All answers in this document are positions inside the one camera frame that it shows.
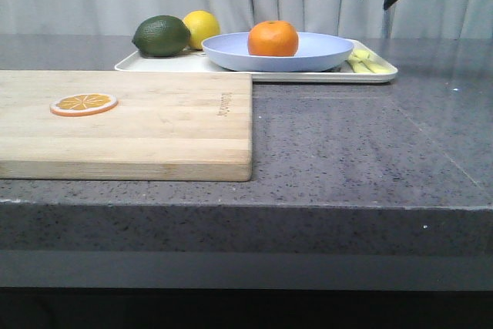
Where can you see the light blue plate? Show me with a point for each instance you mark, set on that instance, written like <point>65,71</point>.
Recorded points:
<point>316,53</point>

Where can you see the orange mandarin fruit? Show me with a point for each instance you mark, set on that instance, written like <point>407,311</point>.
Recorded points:
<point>273,38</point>

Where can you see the white rectangular tray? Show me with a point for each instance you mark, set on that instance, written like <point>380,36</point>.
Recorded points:
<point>199,62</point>

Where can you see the yellow peel pieces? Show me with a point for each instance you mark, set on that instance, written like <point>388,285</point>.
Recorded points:
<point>360,61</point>

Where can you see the yellow lemon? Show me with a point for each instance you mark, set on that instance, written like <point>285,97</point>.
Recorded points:
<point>202,25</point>

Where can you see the green lime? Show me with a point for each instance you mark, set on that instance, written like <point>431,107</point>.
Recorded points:
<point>161,36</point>

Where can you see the wooden cutting board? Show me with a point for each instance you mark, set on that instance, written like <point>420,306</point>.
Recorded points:
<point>166,126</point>

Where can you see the orange slice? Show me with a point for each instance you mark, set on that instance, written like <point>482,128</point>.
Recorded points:
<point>83,104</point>

